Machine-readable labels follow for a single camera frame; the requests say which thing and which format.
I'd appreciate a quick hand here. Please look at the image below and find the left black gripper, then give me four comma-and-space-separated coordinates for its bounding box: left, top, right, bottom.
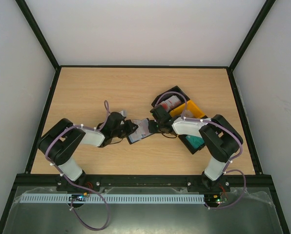
112, 119, 139, 139

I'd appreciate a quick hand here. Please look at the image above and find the red patterned white card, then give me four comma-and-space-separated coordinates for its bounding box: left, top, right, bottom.
183, 110, 194, 118
130, 119, 148, 142

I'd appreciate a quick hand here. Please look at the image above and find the black card holder wallet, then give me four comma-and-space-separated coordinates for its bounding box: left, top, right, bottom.
125, 118, 152, 145

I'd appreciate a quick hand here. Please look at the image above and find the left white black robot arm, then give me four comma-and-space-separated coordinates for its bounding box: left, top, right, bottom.
38, 112, 138, 189

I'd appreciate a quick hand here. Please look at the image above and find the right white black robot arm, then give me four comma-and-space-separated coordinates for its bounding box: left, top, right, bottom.
149, 105, 243, 191

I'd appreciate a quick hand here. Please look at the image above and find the red striped card in tray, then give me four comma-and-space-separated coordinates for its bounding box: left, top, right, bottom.
159, 95, 181, 112

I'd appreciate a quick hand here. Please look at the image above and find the teal card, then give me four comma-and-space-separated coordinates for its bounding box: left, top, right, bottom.
186, 135, 205, 150

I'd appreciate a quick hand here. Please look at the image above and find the yellow tray middle compartment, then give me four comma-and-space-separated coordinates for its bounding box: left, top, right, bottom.
169, 100, 207, 118

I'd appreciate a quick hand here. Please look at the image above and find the black tray left compartment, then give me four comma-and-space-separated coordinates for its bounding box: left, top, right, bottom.
151, 86, 190, 107

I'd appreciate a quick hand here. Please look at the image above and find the black tray compartment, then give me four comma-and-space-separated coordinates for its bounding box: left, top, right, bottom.
178, 135, 205, 155
151, 86, 190, 107

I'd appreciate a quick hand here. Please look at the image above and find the black tray right compartment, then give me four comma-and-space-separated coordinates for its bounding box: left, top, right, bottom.
178, 135, 205, 155

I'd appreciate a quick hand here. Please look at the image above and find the left controller board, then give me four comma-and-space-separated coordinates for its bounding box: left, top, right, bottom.
67, 192, 90, 208

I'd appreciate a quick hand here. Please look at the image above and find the controller board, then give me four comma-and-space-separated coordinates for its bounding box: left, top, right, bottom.
67, 192, 90, 208
204, 192, 228, 208

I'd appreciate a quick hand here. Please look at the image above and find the right controller board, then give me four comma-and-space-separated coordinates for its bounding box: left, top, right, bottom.
204, 192, 228, 208

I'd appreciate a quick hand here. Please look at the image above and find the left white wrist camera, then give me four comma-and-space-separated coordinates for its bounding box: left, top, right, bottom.
120, 110, 127, 118

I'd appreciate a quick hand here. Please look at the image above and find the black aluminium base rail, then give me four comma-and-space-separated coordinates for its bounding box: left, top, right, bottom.
13, 174, 275, 193

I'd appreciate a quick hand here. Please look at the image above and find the light blue slotted cable duct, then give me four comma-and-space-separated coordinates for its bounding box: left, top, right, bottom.
20, 194, 205, 204

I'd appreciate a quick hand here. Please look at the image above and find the black frame post left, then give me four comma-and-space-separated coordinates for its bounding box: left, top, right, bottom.
15, 0, 60, 70

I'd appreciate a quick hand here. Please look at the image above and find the black frame post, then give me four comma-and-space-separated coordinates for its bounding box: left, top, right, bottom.
229, 0, 276, 72
15, 0, 60, 70

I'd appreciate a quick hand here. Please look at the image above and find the black frame post right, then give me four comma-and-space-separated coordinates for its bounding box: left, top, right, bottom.
229, 0, 276, 72

